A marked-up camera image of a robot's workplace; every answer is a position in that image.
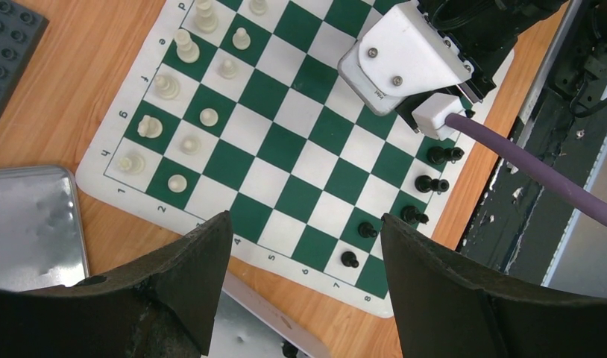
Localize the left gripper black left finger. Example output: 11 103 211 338
0 211 233 357

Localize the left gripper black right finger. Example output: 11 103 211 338
381 213 607 357

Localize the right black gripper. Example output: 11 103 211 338
418 0 564 99

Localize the metal tin with black pieces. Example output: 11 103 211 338
207 272 331 357

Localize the black chess pawn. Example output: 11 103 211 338
340 251 359 269
357 222 378 239

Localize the black chess piece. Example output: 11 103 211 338
415 175 450 193
427 146 465 165

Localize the green white chess mat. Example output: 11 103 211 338
76 1 474 318

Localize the metal tin lid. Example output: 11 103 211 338
0 166 89 292

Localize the dark grey lego baseplate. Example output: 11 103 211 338
0 0 48 118

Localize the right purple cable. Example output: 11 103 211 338
445 112 607 234

